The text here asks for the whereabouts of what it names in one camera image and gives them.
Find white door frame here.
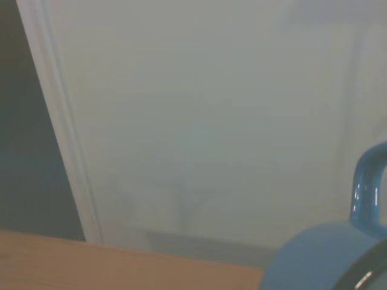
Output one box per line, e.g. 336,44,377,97
16,0,105,244

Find blue enamel mug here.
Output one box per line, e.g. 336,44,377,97
260,141,387,290

